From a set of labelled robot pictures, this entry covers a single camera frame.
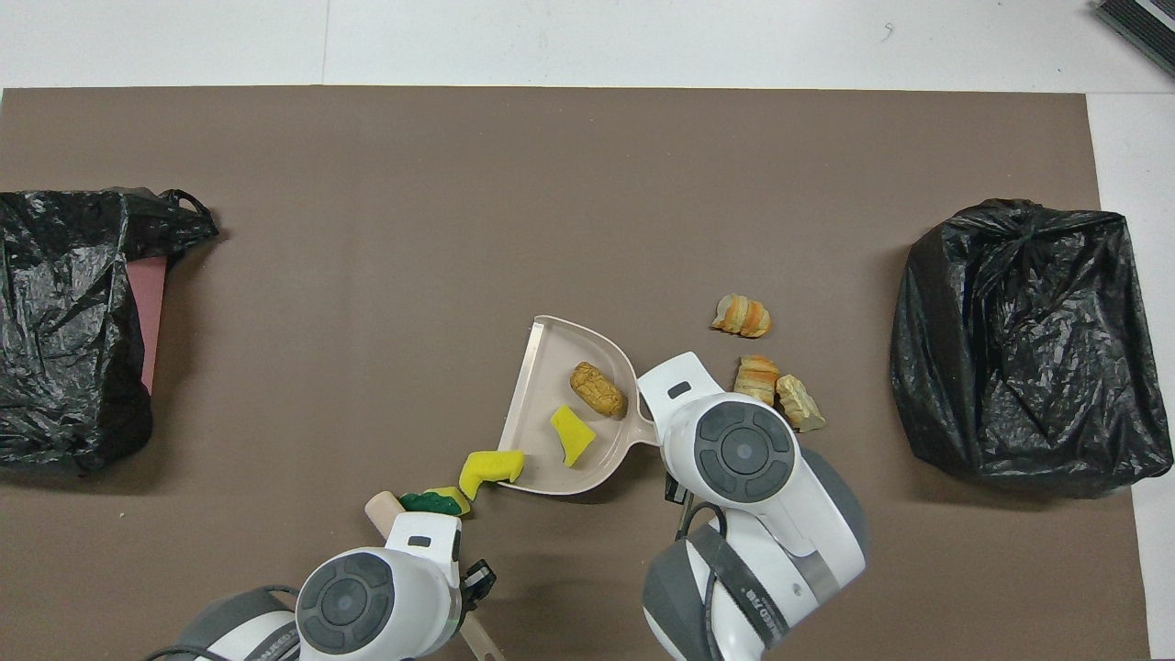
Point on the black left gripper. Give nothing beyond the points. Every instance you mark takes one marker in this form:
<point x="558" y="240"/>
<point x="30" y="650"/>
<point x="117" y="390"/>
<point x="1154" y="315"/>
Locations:
<point x="477" y="580"/>

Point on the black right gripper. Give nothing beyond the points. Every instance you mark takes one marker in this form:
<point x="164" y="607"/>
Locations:
<point x="675" y="491"/>

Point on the yellow green sponge piece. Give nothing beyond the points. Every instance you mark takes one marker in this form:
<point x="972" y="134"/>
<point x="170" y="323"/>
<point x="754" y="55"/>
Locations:
<point x="431" y="503"/>

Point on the L-shaped yellow green sponge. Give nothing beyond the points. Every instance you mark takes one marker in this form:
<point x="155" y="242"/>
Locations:
<point x="486" y="468"/>

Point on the small yellow sponge piece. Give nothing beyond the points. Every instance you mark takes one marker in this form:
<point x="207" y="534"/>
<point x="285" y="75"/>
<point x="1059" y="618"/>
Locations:
<point x="573" y="436"/>

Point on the beige hand brush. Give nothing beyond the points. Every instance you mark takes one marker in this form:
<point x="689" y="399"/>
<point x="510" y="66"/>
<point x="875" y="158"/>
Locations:
<point x="381" y="509"/>

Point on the brown toy bread roll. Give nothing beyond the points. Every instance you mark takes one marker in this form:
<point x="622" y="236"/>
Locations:
<point x="598" y="390"/>

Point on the long orange croissant piece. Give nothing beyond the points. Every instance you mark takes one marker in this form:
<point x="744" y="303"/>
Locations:
<point x="757" y="376"/>

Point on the pale croissant piece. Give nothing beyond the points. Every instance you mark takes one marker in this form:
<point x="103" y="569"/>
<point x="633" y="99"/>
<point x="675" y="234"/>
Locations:
<point x="799" y="404"/>

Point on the beige plastic dustpan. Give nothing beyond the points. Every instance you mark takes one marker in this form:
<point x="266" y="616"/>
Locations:
<point x="551" y="376"/>

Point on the orange striped croissant piece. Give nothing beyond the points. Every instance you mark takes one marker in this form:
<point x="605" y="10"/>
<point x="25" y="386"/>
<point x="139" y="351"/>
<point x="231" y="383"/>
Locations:
<point x="742" y="317"/>

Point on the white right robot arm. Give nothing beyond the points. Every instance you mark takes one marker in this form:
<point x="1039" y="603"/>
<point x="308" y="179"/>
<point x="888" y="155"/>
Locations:
<point x="744" y="459"/>

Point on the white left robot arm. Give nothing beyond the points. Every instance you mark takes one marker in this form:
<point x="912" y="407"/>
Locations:
<point x="367" y="597"/>

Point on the crumpled black trash bag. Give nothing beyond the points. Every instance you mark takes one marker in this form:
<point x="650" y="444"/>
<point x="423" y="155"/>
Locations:
<point x="1010" y="367"/>

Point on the pink bin box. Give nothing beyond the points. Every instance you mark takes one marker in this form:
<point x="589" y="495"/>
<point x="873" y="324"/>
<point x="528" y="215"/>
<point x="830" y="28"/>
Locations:
<point x="151" y="321"/>

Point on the brown table mat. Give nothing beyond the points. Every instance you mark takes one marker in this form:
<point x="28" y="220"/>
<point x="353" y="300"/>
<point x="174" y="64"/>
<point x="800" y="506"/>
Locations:
<point x="367" y="184"/>

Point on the grey striped device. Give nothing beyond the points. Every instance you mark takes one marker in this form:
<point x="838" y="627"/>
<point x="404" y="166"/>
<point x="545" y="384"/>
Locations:
<point x="1143" y="23"/>

